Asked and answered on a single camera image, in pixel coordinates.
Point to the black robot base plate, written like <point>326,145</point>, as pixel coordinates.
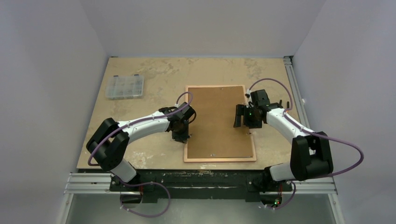
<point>248,185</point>

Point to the pink wooden picture frame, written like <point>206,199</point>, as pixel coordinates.
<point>219,160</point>

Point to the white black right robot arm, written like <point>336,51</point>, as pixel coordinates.
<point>310,155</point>

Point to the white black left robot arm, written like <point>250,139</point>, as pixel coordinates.
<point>108,144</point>

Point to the yellow black pliers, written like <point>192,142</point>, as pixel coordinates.
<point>285,105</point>

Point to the clear plastic organizer box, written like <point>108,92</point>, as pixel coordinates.
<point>124,87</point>

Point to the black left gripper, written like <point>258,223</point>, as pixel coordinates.
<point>181,138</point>

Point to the brown cardboard backing board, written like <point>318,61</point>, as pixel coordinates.
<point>216,123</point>

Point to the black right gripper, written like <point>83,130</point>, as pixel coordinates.
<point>242,116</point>

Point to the aluminium rail frame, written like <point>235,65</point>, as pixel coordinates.
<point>88,199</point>

